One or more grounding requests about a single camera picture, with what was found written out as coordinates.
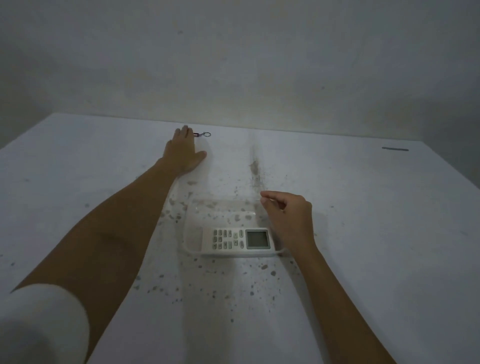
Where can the person's right hand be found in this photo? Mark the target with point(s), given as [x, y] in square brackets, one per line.
[293, 223]

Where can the person's left hand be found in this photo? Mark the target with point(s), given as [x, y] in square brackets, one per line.
[182, 152]

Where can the person's left thumb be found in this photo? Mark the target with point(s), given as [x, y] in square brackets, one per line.
[199, 155]

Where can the person's right thumb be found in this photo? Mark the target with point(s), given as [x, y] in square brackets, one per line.
[268, 207]

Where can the clear plastic container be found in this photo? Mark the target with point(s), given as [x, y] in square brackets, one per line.
[210, 215]

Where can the person's left forearm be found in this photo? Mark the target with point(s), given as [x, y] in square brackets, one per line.
[112, 232]

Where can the person's right forearm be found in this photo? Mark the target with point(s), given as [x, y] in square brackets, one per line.
[343, 311]

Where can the white remote control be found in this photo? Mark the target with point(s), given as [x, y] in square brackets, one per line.
[234, 241]

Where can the white shirt sleeve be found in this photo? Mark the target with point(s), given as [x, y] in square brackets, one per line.
[41, 326]

